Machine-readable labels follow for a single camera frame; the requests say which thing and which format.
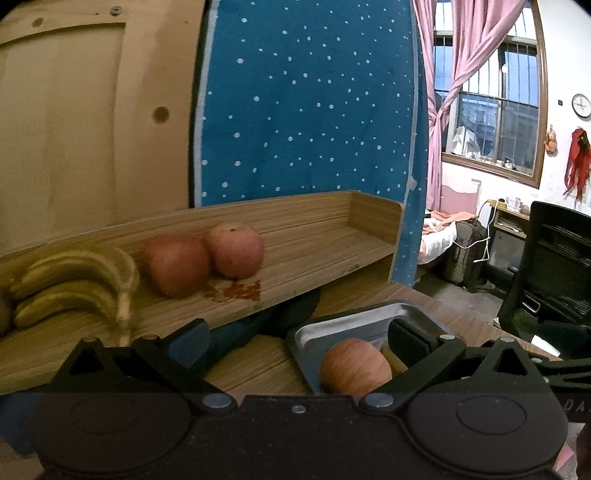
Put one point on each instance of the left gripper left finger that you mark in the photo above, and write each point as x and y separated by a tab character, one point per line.
150	364

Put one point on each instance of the small orange wall ornament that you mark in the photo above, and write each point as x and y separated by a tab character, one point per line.
550	142

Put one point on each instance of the long yellow banana front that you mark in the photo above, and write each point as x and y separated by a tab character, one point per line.
396	364

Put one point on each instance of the metal baking tray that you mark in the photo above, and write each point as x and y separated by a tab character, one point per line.
309	343

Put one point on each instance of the black office chair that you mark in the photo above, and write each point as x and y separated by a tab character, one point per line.
550	293

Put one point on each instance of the blue dotted fabric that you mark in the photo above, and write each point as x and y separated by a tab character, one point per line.
294	97

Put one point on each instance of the wooden desk shelf riser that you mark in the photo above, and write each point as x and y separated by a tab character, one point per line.
149	277

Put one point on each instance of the red apple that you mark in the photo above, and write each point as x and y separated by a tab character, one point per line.
354	367

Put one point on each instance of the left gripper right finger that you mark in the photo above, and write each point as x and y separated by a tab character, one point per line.
427	353

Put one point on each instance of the red hanging ornament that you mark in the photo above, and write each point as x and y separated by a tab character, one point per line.
578	165

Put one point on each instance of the bed with orange bedding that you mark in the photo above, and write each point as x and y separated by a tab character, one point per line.
454	247

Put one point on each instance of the wooden bed headboard panel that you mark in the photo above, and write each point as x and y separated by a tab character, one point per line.
96	102

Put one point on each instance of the shelf apple left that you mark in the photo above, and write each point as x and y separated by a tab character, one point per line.
178	265

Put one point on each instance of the shelf apple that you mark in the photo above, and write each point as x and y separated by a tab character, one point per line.
178	265
237	251

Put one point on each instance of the person right hand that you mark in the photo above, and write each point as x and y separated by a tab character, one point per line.
583	453

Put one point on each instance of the pink curtain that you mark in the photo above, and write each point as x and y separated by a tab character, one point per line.
478	28

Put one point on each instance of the cluttered side table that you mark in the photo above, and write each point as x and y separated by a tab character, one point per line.
508	233

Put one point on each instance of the shelf apple right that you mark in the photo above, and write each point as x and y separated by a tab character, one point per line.
237	251

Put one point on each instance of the round wall clock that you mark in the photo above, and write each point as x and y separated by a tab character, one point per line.
581	106

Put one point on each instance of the barred window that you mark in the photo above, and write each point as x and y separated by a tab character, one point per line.
497	121

